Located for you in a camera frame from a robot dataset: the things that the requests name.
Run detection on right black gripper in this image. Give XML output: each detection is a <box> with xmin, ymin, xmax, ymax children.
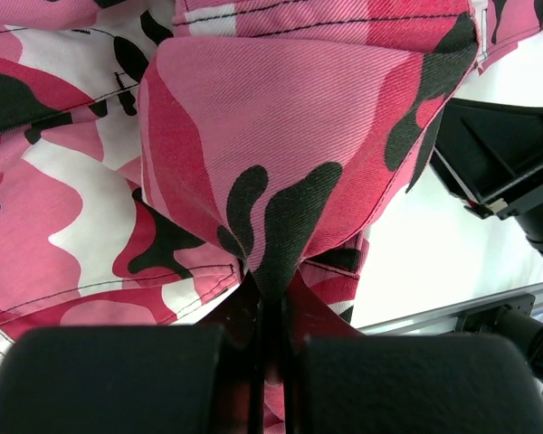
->
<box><xmin>430</xmin><ymin>99</ymin><xmax>543</xmax><ymax>220</ymax></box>

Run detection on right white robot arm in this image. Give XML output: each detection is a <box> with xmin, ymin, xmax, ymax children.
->
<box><xmin>431</xmin><ymin>99</ymin><xmax>543</xmax><ymax>383</ymax></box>

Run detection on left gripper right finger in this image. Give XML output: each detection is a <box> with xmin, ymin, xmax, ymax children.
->
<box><xmin>282</xmin><ymin>276</ymin><xmax>543</xmax><ymax>433</ymax></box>

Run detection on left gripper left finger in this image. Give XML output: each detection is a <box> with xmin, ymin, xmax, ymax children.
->
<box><xmin>0</xmin><ymin>276</ymin><xmax>263</xmax><ymax>433</ymax></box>

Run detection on pink camouflage trousers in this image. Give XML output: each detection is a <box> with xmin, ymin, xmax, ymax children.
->
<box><xmin>0</xmin><ymin>0</ymin><xmax>543</xmax><ymax>434</ymax></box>

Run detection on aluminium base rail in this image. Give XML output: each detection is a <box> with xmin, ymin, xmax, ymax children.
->
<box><xmin>359</xmin><ymin>282</ymin><xmax>543</xmax><ymax>335</ymax></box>

